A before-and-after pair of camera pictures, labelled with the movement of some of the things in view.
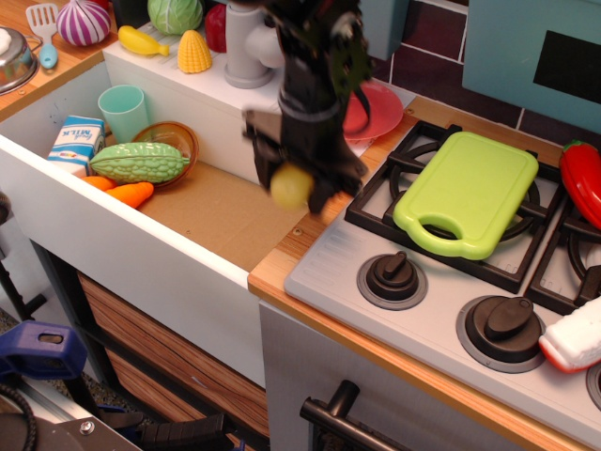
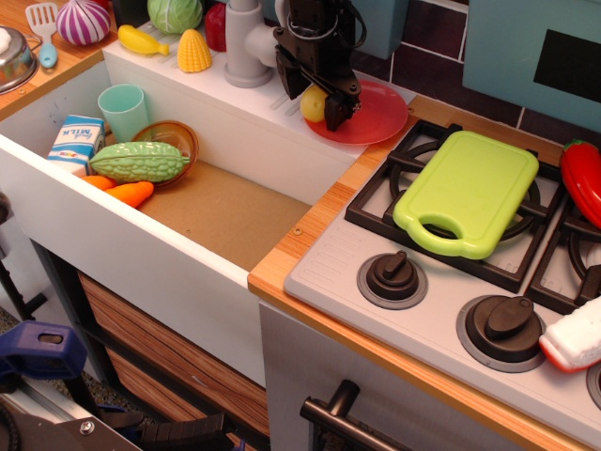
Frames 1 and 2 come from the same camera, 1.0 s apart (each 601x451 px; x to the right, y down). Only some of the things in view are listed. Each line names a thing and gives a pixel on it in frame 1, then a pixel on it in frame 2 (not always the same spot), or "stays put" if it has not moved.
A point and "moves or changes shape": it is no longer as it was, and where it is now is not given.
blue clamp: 42,350 stays put
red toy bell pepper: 215,28 stays put
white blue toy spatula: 43,19 stays put
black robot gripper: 310,130 to 321,47
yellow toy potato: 291,186 moves or changes shape
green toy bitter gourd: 140,163 stays put
